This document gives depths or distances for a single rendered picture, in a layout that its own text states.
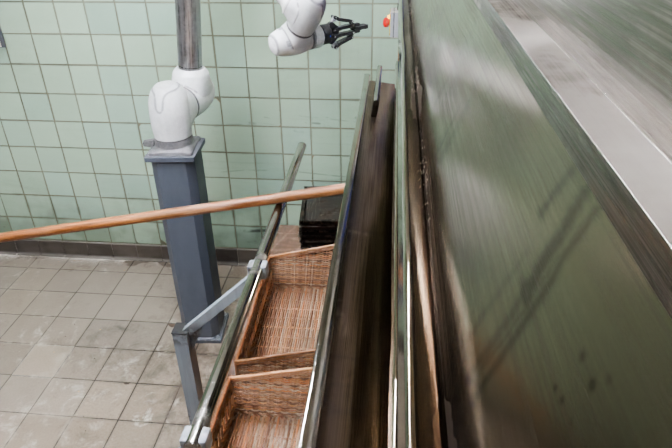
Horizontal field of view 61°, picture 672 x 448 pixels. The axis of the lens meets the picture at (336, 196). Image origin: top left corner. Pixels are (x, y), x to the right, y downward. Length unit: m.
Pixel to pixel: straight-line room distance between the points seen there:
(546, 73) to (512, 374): 0.12
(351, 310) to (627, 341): 0.69
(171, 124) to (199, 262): 0.66
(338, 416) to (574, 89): 0.58
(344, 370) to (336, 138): 2.24
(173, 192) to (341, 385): 1.82
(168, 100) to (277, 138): 0.82
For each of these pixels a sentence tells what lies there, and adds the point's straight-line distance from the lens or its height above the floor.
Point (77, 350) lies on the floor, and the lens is 3.11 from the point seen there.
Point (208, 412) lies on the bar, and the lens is 1.07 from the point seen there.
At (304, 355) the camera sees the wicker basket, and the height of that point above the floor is 0.77.
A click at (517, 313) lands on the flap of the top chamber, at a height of 1.80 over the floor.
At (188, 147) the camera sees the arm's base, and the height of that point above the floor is 1.02.
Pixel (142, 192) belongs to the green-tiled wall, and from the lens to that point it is 3.38.
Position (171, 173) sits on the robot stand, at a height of 0.92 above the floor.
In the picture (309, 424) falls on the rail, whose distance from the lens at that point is 0.70.
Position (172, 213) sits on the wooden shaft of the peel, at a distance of 1.69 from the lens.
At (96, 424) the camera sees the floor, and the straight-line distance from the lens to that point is 2.74.
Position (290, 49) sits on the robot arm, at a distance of 2.10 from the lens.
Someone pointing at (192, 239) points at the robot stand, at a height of 0.60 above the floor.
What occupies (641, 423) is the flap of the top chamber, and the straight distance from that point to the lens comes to 0.19.
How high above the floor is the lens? 1.97
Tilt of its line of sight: 29 degrees down
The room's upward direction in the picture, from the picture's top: 1 degrees counter-clockwise
